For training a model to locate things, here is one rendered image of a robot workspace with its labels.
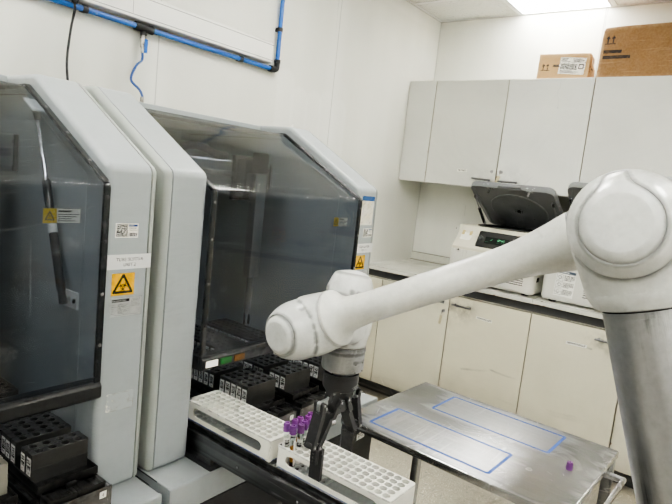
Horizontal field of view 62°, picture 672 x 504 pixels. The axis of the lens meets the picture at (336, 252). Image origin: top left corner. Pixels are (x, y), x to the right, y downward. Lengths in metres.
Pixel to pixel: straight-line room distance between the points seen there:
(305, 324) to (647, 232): 0.53
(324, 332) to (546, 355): 2.56
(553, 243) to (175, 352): 0.86
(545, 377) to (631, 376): 2.67
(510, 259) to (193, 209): 0.71
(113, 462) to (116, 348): 0.26
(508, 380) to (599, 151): 1.44
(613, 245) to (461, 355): 2.95
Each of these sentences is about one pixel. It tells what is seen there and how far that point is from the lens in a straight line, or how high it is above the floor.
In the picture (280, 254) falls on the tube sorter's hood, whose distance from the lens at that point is 1.51.
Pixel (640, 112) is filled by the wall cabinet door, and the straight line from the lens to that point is 3.61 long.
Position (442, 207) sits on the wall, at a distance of 4.30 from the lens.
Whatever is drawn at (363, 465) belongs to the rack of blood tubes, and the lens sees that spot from 1.26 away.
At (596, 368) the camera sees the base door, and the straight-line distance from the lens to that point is 3.37.
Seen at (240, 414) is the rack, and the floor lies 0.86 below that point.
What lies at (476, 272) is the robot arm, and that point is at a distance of 0.98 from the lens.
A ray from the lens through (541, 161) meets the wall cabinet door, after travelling 3.69.
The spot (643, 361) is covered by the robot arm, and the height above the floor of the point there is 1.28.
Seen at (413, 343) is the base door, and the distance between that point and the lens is 3.77.
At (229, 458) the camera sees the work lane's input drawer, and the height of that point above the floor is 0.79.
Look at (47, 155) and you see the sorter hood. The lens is 1.20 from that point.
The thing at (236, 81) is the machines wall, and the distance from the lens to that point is 2.89.
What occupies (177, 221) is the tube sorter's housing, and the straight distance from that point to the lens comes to 1.29.
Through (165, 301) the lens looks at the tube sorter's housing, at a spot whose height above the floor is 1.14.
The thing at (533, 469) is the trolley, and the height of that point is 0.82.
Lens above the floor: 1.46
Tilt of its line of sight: 7 degrees down
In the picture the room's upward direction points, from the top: 6 degrees clockwise
